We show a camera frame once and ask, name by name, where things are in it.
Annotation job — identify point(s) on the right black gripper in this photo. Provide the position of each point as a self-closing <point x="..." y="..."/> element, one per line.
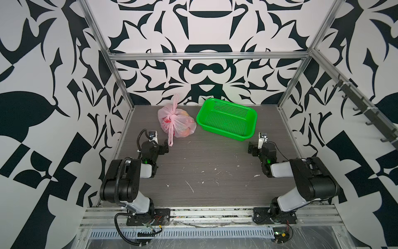
<point x="255" y="149"/>

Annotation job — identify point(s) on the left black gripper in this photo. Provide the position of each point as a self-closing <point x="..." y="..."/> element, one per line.
<point x="160" y="148"/>

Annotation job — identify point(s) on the pink plastic bag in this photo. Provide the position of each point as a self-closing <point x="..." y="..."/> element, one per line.
<point x="174" y="120"/>

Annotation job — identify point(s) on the green plastic basket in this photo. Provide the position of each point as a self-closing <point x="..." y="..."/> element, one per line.
<point x="228" y="119"/>

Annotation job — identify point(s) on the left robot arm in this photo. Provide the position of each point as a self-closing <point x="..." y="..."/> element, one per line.
<point x="122" y="180"/>

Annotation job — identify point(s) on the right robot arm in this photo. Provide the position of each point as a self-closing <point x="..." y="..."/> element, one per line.
<point x="313" y="182"/>

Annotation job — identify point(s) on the orange fruit in bag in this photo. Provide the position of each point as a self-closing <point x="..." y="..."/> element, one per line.
<point x="185" y="133"/>

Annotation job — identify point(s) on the small circuit board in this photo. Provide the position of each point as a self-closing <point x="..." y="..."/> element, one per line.
<point x="282" y="235"/>

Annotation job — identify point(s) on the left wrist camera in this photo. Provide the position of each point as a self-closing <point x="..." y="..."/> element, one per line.
<point x="153" y="136"/>

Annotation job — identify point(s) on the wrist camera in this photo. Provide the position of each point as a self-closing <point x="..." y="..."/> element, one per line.
<point x="262" y="138"/>
<point x="153" y="136"/>

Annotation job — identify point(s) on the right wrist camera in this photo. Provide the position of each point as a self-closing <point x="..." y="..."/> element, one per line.
<point x="262" y="138"/>

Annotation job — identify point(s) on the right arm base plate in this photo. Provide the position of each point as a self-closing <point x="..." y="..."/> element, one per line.
<point x="263" y="216"/>

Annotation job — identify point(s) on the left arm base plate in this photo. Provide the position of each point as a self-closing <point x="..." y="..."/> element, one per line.
<point x="153" y="217"/>

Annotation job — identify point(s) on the white slotted cable duct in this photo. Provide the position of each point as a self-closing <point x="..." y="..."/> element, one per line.
<point x="202" y="233"/>

